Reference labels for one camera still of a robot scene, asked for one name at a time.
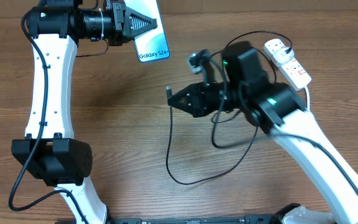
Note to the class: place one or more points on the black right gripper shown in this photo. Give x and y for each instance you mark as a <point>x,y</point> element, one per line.
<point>201,107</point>

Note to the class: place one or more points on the white power strip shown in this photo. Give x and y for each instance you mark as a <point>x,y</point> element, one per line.
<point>293,71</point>

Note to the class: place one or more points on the Samsung Galaxy smartphone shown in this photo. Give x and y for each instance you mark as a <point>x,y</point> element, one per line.
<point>151,45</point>

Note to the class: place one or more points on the white USB charger plug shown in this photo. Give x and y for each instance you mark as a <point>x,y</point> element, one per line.
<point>283,55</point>

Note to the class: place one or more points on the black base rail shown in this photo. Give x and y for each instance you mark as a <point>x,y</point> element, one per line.
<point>247,219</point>

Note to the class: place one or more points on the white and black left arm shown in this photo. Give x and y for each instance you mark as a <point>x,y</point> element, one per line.
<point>49,150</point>

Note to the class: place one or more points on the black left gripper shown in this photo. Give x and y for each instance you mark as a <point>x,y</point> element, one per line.
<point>123,16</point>

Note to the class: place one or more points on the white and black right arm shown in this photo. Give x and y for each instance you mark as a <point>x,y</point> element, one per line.
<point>239,81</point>

